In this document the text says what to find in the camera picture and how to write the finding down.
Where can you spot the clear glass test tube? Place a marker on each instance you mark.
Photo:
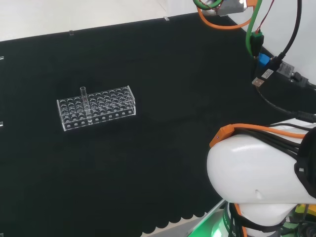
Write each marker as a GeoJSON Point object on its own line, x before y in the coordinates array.
{"type": "Point", "coordinates": [84, 98]}

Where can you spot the clear plastic test tube rack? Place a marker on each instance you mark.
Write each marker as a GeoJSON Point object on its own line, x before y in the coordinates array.
{"type": "Point", "coordinates": [113, 103]}

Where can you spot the black bench cloth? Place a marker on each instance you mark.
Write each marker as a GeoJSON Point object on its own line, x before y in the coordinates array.
{"type": "Point", "coordinates": [148, 160]}

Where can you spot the grey base plate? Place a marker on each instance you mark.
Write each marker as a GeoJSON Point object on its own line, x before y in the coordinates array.
{"type": "Point", "coordinates": [209, 217]}

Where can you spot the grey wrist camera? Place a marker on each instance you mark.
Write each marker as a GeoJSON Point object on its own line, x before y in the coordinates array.
{"type": "Point", "coordinates": [229, 8]}

